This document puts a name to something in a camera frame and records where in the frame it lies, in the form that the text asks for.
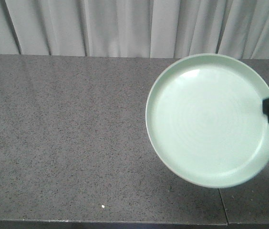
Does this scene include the mint green round plate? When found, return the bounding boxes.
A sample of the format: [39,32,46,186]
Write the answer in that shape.
[145,53,269,188]

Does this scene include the white pleated curtain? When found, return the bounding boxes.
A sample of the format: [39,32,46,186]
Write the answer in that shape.
[0,0,269,59]

